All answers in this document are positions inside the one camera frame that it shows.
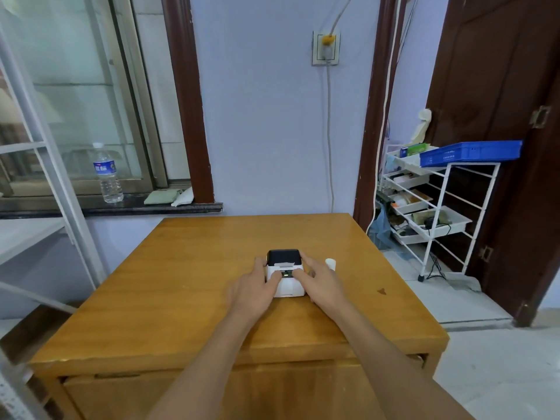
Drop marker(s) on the person's left hand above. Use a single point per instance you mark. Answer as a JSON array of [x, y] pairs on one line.
[[247, 293]]

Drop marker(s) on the person's right hand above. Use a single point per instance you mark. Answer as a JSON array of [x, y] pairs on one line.
[[326, 288]]

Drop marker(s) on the person's right thumb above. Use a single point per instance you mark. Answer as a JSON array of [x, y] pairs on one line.
[[299, 279]]

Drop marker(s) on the person's left thumb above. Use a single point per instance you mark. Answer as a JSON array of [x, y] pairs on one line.
[[276, 282]]

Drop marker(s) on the white and black label printer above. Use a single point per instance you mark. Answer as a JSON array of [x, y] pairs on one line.
[[284, 258]]

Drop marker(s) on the person's right forearm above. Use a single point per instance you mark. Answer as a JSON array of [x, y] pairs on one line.
[[385, 367]]

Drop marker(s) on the person's left forearm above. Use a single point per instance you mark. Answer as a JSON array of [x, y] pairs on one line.
[[210, 367]]

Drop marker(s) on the small white paper roll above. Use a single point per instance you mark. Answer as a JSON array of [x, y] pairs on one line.
[[330, 263]]

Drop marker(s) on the blue plastic bag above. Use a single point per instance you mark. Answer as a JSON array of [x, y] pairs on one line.
[[381, 229]]

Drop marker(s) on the wooden table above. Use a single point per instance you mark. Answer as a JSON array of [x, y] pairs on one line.
[[175, 279]]

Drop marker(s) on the white crumpled cloth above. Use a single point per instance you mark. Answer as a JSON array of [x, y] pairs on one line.
[[184, 198]]

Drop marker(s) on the white tray with tape rolls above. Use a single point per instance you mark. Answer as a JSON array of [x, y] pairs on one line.
[[409, 203]]

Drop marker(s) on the green folded cloth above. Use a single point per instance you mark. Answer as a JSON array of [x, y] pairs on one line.
[[161, 197]]

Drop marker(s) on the shallow white rack tray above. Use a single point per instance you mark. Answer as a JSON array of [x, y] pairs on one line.
[[404, 180]]

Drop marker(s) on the large white rack tray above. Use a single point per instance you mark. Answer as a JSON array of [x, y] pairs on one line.
[[437, 223]]

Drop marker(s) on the white tray with green box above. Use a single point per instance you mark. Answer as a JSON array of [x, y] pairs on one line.
[[411, 164]]

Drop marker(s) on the dark stone window sill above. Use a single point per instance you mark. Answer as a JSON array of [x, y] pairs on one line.
[[131, 209]]

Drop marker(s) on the green and white box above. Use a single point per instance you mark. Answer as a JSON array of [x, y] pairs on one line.
[[413, 149]]

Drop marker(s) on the white hanging plastic bag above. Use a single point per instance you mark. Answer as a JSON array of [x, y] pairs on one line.
[[421, 124]]

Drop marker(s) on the clear plastic water bottle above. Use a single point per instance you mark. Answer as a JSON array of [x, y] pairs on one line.
[[108, 179]]

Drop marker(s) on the blue plastic basket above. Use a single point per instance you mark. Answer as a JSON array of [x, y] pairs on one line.
[[472, 153]]

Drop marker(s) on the yellow and white plug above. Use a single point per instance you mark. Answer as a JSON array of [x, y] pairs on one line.
[[327, 44]]

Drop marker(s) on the dark brown wooden door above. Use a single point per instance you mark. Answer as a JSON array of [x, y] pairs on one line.
[[494, 83]]

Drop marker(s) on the sliding glass window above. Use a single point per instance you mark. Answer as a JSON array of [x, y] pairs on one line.
[[78, 83]]

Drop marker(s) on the brown wooden door frame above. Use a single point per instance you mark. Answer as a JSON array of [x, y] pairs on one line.
[[376, 104]]

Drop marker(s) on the brown wooden window frame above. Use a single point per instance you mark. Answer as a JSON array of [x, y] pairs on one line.
[[188, 104]]

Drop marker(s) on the white wall socket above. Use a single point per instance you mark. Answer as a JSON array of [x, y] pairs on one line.
[[316, 56]]

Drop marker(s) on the white metal shelf frame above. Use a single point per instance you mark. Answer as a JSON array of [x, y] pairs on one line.
[[57, 170]]

